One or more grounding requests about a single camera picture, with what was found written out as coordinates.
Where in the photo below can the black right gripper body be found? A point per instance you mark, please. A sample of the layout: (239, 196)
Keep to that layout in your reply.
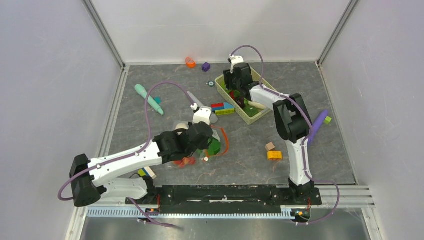
(230, 81)

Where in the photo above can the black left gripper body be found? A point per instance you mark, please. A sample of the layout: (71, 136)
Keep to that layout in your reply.
(190, 151)

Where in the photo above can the red strawberry bunch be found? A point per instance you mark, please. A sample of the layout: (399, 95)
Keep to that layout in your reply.
(186, 161)

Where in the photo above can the white eggplant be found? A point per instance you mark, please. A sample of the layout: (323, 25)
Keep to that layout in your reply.
(257, 105)

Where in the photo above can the clear zip bag orange zipper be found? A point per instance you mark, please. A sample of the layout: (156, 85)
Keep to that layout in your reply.
(217, 146)

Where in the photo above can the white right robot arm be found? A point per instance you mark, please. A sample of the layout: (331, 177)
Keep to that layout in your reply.
(292, 122)

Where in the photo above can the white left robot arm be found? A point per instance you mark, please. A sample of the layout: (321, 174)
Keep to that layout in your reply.
(98, 178)

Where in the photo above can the pale green perforated basket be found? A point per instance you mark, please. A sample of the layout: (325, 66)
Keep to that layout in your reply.
(251, 96)

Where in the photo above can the red orange pepper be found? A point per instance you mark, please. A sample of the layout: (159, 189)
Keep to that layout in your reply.
(232, 95)

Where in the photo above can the light green starfruit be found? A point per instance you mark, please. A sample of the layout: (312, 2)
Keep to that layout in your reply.
(223, 86)

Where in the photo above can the dark purple plum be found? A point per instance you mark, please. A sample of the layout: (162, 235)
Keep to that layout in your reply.
(241, 102)

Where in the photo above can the dark green round fruit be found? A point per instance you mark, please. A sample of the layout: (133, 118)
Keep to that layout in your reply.
(251, 111)

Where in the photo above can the multicolour brick block stack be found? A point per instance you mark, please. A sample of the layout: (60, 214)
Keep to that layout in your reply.
(223, 108)

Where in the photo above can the purple small brick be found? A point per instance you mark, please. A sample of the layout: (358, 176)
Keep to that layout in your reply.
(206, 67)

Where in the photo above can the grey toy microphone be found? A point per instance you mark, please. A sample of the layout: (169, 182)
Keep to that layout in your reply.
(213, 118)

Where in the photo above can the small striped wooden block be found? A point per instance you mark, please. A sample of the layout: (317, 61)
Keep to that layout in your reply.
(147, 171)

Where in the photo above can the teal small block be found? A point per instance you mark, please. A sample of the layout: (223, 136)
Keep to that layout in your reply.
(158, 100)

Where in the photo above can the orange semicircle block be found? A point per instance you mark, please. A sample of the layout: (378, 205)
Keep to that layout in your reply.
(190, 63)

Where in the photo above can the mint green toy pen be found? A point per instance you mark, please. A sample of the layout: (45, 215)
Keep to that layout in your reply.
(150, 100)

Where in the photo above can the wooden cube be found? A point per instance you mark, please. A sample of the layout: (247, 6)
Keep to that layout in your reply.
(269, 146)

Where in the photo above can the yellow arch block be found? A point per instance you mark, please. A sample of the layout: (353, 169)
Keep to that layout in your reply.
(274, 155)

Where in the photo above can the purple cylinder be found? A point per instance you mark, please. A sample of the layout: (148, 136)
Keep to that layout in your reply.
(317, 125)

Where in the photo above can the green cube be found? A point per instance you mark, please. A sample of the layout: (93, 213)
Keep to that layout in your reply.
(327, 120)

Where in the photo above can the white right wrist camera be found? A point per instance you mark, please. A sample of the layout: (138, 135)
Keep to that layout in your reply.
(235, 60)

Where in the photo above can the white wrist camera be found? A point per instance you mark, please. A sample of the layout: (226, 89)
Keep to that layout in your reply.
(235, 60)
(201, 114)

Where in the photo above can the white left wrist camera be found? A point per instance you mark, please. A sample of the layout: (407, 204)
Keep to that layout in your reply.
(201, 114)

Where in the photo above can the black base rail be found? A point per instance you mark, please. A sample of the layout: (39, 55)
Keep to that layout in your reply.
(227, 199)

